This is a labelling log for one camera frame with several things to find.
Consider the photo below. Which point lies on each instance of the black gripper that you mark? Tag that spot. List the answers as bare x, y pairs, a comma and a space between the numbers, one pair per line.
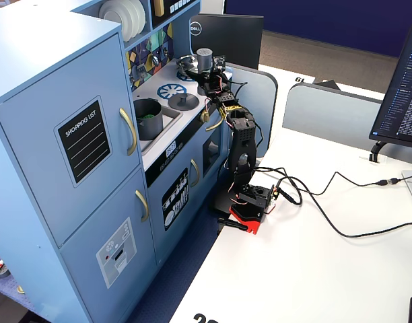
202, 78

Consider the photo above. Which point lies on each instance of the gray salt shaker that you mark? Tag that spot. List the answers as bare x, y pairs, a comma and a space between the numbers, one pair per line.
205, 62

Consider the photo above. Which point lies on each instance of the black red robot base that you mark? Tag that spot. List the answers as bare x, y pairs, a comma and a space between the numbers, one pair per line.
249, 215

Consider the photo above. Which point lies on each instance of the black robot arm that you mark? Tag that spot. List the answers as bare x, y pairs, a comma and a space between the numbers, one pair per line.
243, 134

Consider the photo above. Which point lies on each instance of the silver bowl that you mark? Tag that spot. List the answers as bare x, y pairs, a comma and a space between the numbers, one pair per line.
187, 64

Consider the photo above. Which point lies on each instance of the gray pot lid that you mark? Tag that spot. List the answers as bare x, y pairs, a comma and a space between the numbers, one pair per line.
184, 102

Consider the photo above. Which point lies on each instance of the steel serving spoon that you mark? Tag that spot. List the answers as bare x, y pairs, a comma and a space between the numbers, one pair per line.
165, 51

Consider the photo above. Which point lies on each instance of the gold stove knob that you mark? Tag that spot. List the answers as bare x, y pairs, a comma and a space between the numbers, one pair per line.
204, 116

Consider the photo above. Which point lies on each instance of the steel ladle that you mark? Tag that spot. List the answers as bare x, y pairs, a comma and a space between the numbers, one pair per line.
154, 59

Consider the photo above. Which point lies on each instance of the black Dell monitor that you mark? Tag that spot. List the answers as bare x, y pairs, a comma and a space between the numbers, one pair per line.
233, 37

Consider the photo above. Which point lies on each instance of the steel slotted spatula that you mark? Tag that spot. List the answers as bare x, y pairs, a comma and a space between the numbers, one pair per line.
141, 69

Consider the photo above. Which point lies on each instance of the gray rounded desk partition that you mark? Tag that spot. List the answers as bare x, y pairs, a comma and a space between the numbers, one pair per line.
256, 94

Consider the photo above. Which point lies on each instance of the green toy peas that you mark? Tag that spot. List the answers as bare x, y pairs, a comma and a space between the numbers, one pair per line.
147, 116

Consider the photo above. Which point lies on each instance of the gray toy pot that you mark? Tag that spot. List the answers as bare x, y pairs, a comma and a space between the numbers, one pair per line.
148, 129

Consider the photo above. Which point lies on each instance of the white toy plate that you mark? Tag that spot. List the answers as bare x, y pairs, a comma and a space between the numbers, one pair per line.
116, 17
139, 20
144, 17

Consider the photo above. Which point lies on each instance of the gray long desk partition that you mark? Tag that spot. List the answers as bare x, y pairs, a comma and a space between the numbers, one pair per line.
327, 114

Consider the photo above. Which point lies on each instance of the robot controller board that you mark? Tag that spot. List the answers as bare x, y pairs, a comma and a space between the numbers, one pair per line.
276, 194

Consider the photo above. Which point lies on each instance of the black table clamp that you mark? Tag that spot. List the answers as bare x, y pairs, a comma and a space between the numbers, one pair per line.
231, 223

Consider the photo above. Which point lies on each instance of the blue toy kitchen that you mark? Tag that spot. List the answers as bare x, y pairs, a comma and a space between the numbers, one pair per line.
41, 67

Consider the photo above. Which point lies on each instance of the monitor showing code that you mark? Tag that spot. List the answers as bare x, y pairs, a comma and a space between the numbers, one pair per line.
404, 84

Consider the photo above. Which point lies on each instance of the small gold knob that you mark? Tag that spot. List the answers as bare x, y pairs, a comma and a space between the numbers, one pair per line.
21, 289

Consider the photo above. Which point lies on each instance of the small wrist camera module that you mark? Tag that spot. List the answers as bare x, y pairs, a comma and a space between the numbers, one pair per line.
219, 63

